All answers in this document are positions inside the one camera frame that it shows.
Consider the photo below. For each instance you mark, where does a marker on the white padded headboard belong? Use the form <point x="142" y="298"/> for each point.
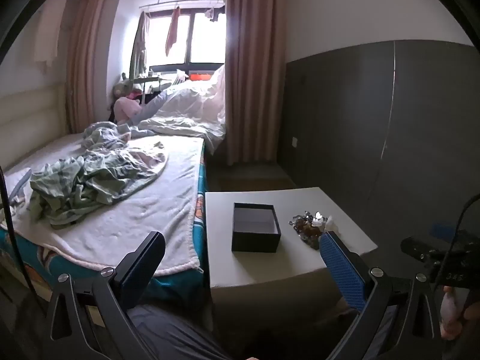
<point x="26" y="116"/>

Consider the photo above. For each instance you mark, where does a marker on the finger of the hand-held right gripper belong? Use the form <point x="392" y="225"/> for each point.
<point x="418" y="249"/>

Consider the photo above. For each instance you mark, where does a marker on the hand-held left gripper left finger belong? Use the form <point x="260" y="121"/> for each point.
<point x="144" y="258"/>

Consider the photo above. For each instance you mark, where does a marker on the hanging pink cloth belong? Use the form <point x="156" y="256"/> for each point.
<point x="172" y="33"/>

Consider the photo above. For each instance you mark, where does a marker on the white wall socket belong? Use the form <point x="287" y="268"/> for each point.
<point x="294" y="142"/>

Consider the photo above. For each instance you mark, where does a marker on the white duvet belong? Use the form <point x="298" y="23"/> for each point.
<point x="183" y="112"/>

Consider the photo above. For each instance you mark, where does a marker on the black square jewelry box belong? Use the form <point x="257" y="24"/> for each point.
<point x="255" y="242"/>

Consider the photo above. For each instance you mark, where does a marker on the hanging green garment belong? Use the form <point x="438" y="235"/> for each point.
<point x="139" y="45"/>

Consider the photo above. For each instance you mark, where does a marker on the hanging dark garment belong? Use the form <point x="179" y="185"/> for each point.
<point x="215" y="13"/>

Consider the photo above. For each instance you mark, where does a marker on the beige curtain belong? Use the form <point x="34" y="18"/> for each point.
<point x="255" y="67"/>
<point x="86" y="63"/>

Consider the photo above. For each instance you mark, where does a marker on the green crumpled cloth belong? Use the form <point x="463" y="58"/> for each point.
<point x="86" y="180"/>

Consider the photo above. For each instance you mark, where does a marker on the white hanging cloth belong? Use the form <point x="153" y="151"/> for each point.
<point x="48" y="33"/>

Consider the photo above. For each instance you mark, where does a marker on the light blue crumpled cloth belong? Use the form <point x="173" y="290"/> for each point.
<point x="107" y="135"/>

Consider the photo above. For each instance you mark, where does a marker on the blue object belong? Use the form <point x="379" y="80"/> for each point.
<point x="443" y="229"/>

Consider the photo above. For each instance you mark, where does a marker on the clothes rail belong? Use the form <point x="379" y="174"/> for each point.
<point x="165" y="5"/>

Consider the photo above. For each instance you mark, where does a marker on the green plush toy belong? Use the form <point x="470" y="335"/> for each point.
<point x="122" y="87"/>

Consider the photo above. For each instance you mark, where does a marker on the window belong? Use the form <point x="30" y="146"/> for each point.
<point x="198" y="39"/>

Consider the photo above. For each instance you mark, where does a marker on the person's right hand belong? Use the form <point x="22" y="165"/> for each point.
<point x="452" y="315"/>

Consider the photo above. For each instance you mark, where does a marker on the pink plush toy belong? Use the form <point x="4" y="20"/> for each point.
<point x="127" y="110"/>

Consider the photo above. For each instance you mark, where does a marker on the teal printed bed sheet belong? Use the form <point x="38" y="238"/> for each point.
<point x="200" y="202"/>

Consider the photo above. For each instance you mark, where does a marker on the white side table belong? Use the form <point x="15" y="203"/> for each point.
<point x="240" y="266"/>

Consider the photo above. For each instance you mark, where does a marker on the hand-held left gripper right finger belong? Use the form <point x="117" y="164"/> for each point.
<point x="343" y="273"/>

